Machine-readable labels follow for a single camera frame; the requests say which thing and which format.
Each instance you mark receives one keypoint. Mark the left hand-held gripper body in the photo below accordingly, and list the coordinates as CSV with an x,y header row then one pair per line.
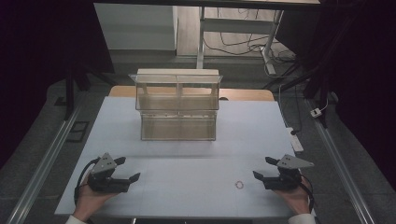
x,y
102,177

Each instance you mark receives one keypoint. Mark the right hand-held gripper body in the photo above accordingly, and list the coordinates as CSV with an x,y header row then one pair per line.
x,y
285,179

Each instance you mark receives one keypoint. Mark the clear acrylic drawer organizer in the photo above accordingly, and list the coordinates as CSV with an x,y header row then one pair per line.
x,y
177,102

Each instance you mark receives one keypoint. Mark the person's right hand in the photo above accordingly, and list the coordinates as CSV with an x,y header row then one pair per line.
x,y
294,199

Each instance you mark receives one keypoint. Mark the person's left hand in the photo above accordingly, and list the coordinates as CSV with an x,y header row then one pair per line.
x,y
90,199

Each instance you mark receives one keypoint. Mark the white power strip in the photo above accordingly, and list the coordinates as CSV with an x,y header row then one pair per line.
x,y
295,141

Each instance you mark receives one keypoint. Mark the white table mat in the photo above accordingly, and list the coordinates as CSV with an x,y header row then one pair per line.
x,y
249,133

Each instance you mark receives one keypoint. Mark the black plug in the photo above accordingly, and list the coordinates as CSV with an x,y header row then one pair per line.
x,y
294,132

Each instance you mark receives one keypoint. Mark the black floor plate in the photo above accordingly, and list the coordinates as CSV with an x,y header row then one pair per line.
x,y
78,130

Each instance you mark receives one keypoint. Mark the small white adapter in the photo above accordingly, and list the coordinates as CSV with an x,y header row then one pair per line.
x,y
316,112

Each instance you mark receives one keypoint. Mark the black metal stand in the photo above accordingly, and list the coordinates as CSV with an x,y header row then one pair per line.
x,y
70,93

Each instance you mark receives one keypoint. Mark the white cabinet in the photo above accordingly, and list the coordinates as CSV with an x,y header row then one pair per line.
x,y
137,28

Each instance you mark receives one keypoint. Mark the aluminium floor rail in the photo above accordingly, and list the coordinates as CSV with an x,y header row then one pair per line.
x,y
339,168
46,161

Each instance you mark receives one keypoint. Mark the white metal desk frame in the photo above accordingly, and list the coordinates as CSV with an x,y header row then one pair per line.
x,y
236,25

